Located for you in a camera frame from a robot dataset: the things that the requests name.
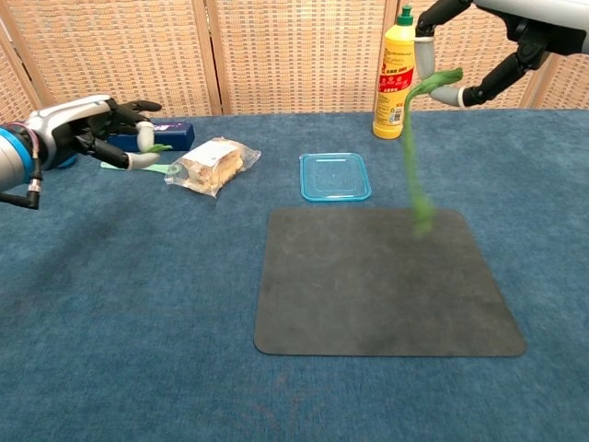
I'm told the light green brush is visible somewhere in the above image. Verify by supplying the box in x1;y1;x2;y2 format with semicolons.
99;159;172;176

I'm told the dark blue rectangular box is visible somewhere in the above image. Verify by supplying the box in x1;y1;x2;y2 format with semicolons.
106;120;196;153

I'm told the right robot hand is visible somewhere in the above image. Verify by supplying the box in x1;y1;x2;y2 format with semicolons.
413;0;589;110

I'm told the clear bag of bread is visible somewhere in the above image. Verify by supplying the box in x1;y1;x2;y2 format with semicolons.
164;136;262;199

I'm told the pink left wrist wire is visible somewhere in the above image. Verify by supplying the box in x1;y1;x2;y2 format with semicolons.
7;121;44;183

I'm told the blue table cloth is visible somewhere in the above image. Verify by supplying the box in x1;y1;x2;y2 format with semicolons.
0;108;589;442

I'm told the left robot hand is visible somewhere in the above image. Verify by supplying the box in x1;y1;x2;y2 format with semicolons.
26;93;164;173

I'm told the green rubbery toy strip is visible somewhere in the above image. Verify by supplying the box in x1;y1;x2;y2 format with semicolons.
401;67;464;239

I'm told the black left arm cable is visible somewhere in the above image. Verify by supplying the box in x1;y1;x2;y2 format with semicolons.
0;176;44;211

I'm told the blue transparent plastic lid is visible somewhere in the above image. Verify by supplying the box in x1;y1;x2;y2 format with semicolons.
299;152;373;203

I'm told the dark grey square mat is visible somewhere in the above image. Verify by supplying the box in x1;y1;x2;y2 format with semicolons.
253;206;527;358

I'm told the yellow bottle green cap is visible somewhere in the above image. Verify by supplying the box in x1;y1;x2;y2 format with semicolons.
372;4;422;141

